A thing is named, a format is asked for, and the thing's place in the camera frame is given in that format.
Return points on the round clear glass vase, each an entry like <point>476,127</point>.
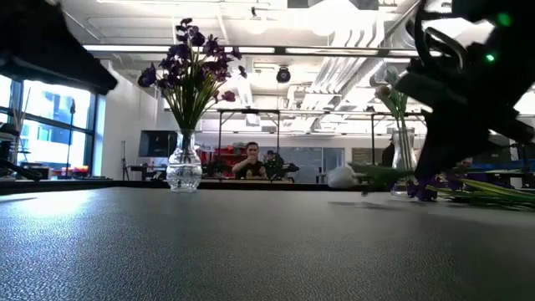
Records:
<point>184,167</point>

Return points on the slim clear glass vase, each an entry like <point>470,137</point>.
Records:
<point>404,159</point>

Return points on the black table mat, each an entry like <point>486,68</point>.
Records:
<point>251,251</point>

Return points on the person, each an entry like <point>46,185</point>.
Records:
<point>388,154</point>
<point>251,165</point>
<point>276,165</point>

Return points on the dark wall screen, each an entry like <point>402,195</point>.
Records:
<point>158,144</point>

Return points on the large window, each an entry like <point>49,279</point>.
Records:
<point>54,125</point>

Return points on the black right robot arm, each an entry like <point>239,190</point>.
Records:
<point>514,37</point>

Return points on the long ceiling light bar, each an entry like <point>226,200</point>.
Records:
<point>259,50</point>

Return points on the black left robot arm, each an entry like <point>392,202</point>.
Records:
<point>42,42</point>

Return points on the black metal rack frame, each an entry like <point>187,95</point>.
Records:
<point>248,111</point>

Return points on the red storage cabinets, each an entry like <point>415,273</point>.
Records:
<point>221,154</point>

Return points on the black ceiling dome camera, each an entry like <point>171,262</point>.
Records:
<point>283,75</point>

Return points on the purple artificial flower bunch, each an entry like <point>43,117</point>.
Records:
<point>148,77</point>
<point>196,38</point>
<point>493,192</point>

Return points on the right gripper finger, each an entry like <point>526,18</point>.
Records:
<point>470,138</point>
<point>436,146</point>

